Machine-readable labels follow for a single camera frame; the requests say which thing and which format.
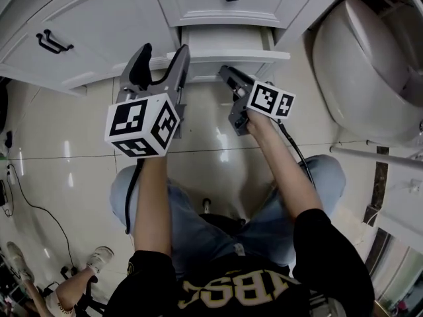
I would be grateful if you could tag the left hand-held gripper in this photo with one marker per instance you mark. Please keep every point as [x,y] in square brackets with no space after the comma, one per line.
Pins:
[142,124]

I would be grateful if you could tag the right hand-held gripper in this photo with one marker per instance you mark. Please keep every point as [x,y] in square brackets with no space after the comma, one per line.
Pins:
[264,102]

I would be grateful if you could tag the person's blue jeans legs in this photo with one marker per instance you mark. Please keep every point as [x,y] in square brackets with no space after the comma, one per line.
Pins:
[198,230]

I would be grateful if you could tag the white toilet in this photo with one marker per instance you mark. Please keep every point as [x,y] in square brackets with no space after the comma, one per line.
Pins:
[357,74]

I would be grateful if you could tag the person's left forearm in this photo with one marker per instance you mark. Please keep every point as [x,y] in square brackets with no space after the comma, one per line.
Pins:
[153,203]

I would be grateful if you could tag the black stool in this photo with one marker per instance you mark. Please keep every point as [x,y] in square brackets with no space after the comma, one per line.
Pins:
[221,221]

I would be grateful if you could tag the person's right forearm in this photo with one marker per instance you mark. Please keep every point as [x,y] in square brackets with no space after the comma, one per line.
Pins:
[284,170]

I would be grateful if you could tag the white drawer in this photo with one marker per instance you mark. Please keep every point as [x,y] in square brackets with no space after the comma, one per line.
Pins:
[228,55]
[211,5]

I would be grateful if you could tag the white closed drawer front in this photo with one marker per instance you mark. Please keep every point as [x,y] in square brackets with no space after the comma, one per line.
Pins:
[211,5]

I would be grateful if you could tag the person's black printed shirt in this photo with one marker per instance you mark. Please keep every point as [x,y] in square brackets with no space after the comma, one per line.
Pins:
[238,296]

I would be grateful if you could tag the white pipe rail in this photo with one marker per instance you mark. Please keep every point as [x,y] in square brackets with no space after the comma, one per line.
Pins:
[376,157]

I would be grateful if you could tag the white cabinet door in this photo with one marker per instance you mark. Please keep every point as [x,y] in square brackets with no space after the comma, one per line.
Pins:
[99,35]

